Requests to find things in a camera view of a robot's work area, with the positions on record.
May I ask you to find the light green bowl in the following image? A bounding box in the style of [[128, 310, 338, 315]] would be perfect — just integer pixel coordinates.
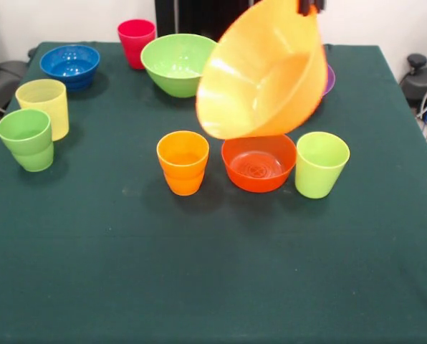
[[140, 33, 219, 99]]

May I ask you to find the purple bowl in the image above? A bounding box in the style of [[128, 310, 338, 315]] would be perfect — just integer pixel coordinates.
[[320, 64, 337, 97]]

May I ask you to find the small red-orange bowl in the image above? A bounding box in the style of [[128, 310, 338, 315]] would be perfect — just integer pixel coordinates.
[[221, 134, 297, 194]]

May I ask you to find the large orange bowl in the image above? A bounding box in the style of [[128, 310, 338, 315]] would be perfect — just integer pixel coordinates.
[[195, 0, 326, 140]]

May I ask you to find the lime green cup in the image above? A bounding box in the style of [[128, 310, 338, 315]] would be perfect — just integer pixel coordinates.
[[294, 131, 351, 199]]

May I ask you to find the blue bowl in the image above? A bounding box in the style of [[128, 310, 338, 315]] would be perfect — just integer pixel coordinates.
[[39, 44, 101, 90]]

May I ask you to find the red cup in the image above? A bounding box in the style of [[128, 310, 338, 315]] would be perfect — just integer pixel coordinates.
[[117, 19, 157, 70]]

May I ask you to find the yellow cup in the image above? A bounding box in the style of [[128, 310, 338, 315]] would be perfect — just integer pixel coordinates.
[[15, 79, 70, 142]]

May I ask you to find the orange cup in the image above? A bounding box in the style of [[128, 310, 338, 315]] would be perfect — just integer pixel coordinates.
[[156, 130, 211, 196]]

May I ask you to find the dark green table cloth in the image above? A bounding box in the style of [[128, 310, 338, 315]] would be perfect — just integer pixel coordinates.
[[0, 41, 427, 344]]

